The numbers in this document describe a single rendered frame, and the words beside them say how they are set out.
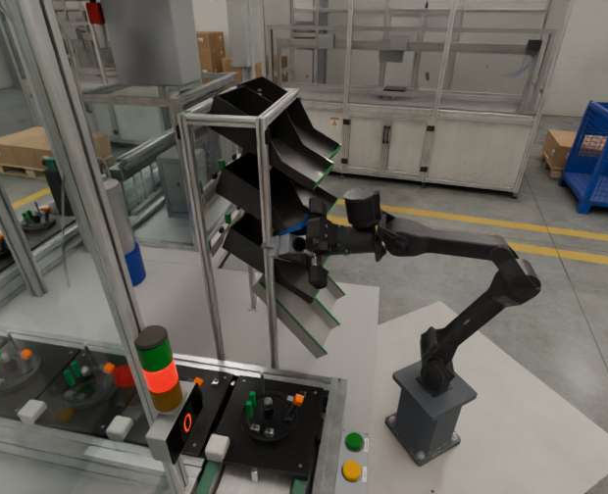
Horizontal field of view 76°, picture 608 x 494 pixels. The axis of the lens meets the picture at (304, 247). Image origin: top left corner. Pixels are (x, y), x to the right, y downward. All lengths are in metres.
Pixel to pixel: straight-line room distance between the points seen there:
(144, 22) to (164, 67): 0.17
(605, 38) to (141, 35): 8.51
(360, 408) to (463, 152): 3.91
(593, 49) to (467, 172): 5.04
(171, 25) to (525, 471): 1.88
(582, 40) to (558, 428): 8.46
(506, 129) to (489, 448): 3.91
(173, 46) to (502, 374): 1.71
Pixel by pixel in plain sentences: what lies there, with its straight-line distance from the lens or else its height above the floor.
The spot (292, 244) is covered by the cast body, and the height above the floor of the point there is 1.42.
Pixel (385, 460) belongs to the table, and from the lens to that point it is 1.17.
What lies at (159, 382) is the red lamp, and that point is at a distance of 0.71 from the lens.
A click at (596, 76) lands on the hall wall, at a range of 9.56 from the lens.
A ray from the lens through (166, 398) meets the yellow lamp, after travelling 0.74.
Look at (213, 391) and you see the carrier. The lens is 1.15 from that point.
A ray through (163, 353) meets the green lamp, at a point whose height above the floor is 1.39.
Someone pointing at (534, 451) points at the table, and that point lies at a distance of 1.31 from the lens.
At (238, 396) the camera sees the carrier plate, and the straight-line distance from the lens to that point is 1.13.
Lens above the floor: 1.85
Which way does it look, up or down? 32 degrees down
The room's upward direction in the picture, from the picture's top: straight up
